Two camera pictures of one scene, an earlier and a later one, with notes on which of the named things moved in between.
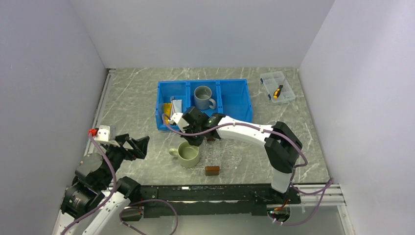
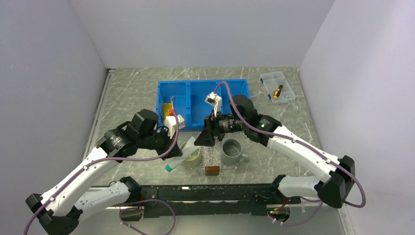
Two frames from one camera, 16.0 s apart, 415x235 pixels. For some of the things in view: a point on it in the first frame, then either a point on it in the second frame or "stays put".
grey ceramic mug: (202, 98) to (231, 152)
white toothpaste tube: (177, 105) to (187, 148)
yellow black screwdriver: (277, 91) stays put
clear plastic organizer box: (272, 81) stays put
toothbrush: (172, 99) stays put
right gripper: (194, 142) to (206, 137)
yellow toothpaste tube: (167, 108) stays put
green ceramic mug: (188, 154) stays put
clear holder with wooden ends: (212, 156) stays put
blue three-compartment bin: (229, 97) stays put
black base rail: (165, 200) stays put
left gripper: (139, 145) to (169, 141)
